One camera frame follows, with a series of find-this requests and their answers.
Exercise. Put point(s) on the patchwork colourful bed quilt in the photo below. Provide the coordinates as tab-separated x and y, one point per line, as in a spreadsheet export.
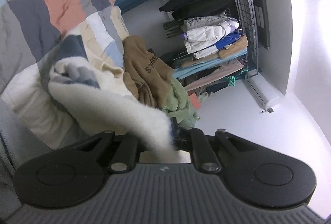
31	28

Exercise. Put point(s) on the pink beige hanging garment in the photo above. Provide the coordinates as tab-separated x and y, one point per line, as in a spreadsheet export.
223	70

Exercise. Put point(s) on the metal clothes rack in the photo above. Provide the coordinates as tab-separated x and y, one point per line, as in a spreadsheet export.
253	19

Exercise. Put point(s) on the orange box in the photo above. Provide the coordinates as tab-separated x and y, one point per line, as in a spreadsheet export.
194	100

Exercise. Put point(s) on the brown hanging garment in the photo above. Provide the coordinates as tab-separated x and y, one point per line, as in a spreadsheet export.
230	50

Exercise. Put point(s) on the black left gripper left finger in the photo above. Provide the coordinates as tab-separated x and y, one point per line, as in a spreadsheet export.
124	160

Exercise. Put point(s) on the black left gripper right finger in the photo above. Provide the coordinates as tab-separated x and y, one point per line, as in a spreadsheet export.
202	155

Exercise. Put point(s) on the white pillow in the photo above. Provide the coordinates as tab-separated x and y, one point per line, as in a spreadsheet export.
35	108

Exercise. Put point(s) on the brown hoodie with lettering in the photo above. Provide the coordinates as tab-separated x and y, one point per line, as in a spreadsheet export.
146	76

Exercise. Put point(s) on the black hanging coat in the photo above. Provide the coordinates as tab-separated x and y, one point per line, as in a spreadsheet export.
184	9

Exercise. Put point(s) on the teal green hanging garment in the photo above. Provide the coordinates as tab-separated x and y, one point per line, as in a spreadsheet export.
231	80

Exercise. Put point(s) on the green fleece garment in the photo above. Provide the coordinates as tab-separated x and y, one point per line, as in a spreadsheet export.
179	105

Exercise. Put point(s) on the white puffer jacket hanging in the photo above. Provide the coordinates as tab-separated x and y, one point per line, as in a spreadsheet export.
203	32

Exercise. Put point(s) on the white fluffy sweater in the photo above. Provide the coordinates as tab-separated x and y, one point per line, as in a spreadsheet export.
100	101

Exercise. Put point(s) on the light blue hanging garment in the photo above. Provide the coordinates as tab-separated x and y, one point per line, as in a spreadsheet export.
183	72

